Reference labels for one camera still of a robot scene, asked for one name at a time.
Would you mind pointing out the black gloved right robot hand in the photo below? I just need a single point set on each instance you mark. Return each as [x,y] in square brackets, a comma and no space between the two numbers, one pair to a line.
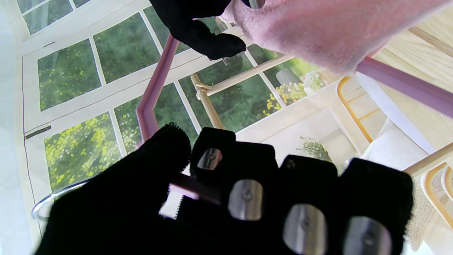
[191,21]

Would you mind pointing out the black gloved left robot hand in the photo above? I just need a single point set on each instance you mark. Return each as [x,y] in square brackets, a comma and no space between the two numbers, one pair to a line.
[124,212]

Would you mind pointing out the pink hanger with metal hook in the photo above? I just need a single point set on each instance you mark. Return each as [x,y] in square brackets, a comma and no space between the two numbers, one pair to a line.
[155,88]

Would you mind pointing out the pink square towel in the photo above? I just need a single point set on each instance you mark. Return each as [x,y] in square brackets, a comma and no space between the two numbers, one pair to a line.
[318,32]

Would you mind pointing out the wooden tabletop drying rack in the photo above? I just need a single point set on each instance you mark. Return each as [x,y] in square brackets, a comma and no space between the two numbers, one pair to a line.
[209,106]

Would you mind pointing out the printed garden room backdrop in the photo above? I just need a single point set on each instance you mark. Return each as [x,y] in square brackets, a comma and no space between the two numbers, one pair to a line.
[70,71]

